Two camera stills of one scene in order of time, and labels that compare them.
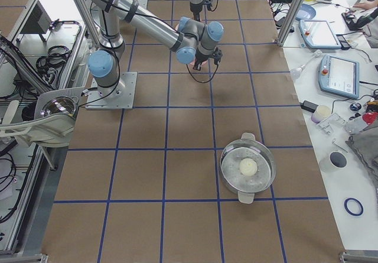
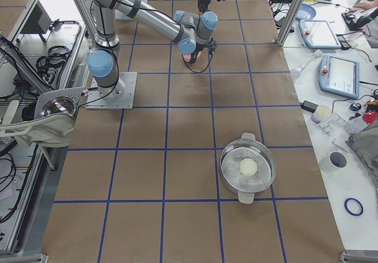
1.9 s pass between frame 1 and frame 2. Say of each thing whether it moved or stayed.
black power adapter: stayed
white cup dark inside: stayed
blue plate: stayed
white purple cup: stayed
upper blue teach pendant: stayed
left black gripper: moved
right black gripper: moved
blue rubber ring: stayed
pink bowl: moved
